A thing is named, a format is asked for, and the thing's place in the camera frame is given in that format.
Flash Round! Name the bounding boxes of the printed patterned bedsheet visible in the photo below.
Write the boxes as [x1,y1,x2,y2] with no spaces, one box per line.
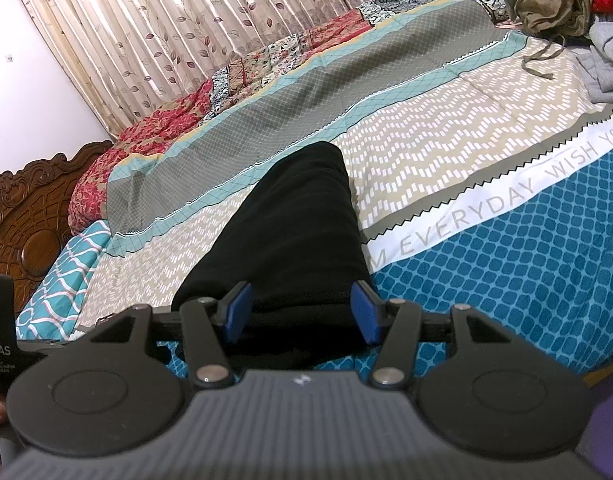
[16,0,613,391]

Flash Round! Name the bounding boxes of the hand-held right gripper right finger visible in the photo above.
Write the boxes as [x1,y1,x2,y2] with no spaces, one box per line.
[351,280,510,389]

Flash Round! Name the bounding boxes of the beige leaf print curtain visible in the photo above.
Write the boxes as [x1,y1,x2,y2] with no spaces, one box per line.
[14,0,427,142]

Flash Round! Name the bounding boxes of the black pants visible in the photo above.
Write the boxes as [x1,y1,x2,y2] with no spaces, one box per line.
[171,141,378,367]

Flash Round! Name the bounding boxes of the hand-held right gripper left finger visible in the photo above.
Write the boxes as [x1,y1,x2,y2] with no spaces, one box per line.
[89,281,252,387]

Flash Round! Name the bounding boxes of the red floral patchwork quilt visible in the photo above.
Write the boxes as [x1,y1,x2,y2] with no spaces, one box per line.
[69,0,512,235]

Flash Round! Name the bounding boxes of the teal white patterned pillow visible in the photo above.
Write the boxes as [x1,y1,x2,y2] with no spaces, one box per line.
[16,220,112,341]

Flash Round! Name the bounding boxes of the grey cloth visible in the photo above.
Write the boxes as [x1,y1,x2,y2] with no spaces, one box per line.
[575,14,613,107]

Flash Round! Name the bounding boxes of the carved wooden headboard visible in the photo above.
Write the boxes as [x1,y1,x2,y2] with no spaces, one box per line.
[0,140,114,313]

